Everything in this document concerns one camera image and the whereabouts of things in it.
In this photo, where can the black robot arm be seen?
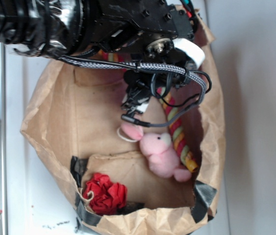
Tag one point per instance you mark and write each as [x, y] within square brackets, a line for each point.
[151, 39]

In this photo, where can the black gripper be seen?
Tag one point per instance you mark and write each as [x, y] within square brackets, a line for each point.
[167, 64]

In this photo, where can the red crumpled paper flower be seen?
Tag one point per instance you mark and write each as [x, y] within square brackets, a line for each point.
[105, 196]

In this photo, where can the brown paper bag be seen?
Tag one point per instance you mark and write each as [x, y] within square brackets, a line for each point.
[71, 121]

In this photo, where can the pink plush bunny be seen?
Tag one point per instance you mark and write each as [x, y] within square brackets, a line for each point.
[162, 159]

